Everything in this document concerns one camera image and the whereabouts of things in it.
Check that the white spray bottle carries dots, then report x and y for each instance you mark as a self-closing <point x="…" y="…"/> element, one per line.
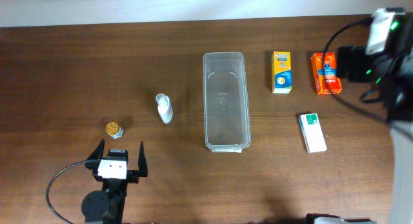
<point x="164" y="108"/>

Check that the clear plastic container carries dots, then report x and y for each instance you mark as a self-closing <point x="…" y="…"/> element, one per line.
<point x="226" y="108"/>

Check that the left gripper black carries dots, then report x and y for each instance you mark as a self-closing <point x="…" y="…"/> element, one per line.
<point x="133" y="175"/>

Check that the yellow medicine box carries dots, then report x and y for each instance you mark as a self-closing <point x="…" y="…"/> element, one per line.
<point x="281" y="72"/>

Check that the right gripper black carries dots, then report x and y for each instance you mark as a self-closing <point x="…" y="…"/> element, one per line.
<point x="356" y="55"/>

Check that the orange medicine box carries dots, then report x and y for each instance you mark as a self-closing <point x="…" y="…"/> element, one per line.
<point x="325" y="78"/>

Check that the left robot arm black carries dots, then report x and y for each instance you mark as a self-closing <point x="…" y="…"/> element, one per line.
<point x="107" y="205"/>

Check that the small gold lid jar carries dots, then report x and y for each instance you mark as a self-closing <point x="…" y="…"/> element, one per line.
<point x="114" y="130"/>

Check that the white green medicine box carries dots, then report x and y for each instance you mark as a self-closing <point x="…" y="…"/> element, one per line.
<point x="312" y="133"/>

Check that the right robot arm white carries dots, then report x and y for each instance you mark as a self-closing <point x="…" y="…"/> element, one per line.
<point x="395" y="92"/>

